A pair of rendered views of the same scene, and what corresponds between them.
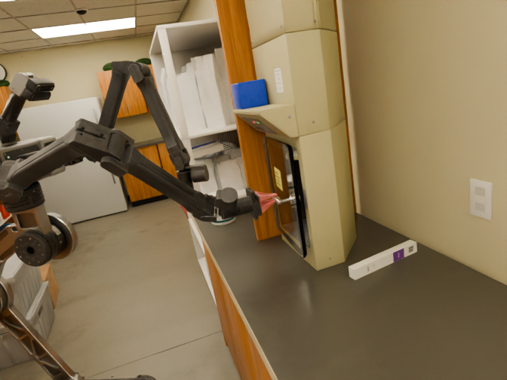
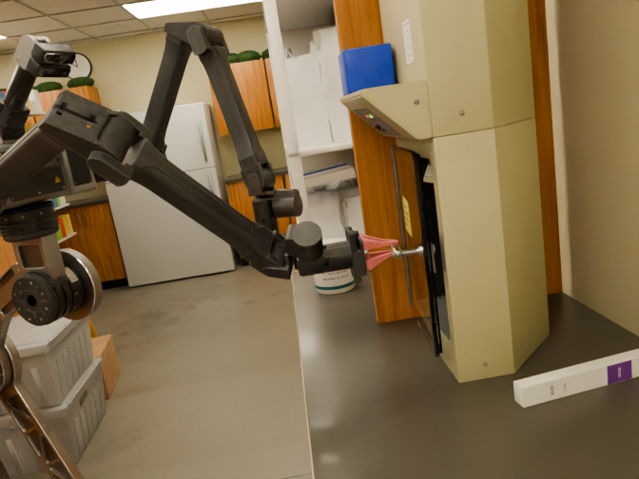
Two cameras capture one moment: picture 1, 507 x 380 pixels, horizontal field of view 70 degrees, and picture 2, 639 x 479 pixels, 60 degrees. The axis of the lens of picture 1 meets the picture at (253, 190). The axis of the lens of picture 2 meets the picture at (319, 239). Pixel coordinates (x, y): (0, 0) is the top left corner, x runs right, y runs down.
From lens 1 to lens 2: 23 cm
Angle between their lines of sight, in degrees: 13
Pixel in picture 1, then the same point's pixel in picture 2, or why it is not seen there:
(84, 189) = (177, 235)
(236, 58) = (354, 13)
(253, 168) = (374, 200)
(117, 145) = (115, 135)
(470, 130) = not seen: outside the picture
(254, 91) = (372, 65)
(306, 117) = (448, 104)
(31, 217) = (37, 252)
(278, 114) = (395, 97)
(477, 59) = not seen: outside the picture
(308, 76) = (454, 29)
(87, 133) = (70, 112)
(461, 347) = not seen: outside the picture
